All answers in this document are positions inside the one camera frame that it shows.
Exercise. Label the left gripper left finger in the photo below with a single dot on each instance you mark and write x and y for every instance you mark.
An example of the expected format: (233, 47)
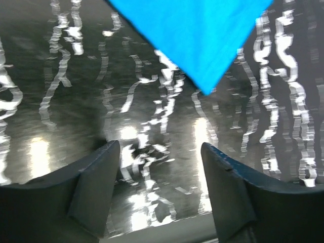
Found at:
(70, 204)

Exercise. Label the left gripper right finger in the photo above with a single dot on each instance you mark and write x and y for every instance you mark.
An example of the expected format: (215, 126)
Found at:
(249, 206)

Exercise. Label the blue t shirt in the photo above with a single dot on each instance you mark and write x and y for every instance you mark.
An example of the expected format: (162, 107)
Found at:
(200, 37)

